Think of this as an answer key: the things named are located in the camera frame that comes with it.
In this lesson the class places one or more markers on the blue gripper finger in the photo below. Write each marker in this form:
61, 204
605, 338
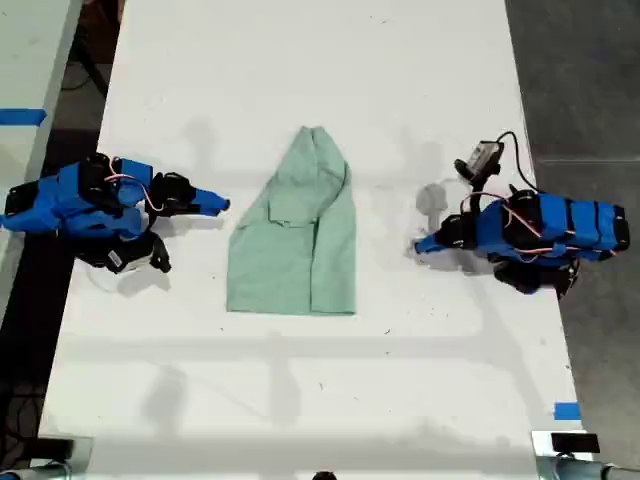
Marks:
431, 249
434, 240
205, 210
210, 197

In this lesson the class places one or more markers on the pale green t-shirt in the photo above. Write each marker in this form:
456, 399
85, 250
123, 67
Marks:
295, 240

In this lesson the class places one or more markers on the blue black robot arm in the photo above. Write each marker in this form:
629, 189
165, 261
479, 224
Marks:
65, 200
560, 225

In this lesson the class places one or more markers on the long blue tape strip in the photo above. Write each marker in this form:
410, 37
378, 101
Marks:
22, 117

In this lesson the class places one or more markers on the white side table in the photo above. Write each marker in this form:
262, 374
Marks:
30, 60

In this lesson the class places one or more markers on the short blue tape piece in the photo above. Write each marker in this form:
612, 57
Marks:
566, 411

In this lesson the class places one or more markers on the small black box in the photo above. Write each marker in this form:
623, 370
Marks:
55, 448
575, 443

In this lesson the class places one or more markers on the metal table clamp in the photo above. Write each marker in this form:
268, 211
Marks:
545, 462
82, 457

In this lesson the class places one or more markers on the small dark round object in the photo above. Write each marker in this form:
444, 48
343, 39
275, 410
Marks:
324, 476

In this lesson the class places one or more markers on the short black camera stalk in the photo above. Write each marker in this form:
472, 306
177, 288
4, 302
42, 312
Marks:
154, 242
479, 192

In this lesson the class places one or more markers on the black camera box white label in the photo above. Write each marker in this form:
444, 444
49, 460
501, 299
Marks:
130, 257

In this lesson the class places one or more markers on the black camera box grey face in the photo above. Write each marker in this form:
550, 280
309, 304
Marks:
482, 157

